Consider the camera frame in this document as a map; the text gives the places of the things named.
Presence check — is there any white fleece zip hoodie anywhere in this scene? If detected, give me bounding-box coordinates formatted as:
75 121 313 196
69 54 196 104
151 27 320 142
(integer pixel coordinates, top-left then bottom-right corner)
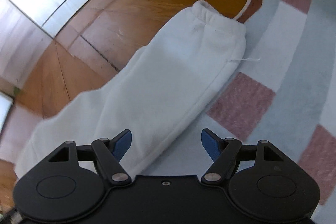
15 1 247 177

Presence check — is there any checkered grey pink rug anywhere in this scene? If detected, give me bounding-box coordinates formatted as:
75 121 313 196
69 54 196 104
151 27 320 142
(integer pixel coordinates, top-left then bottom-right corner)
146 0 335 223

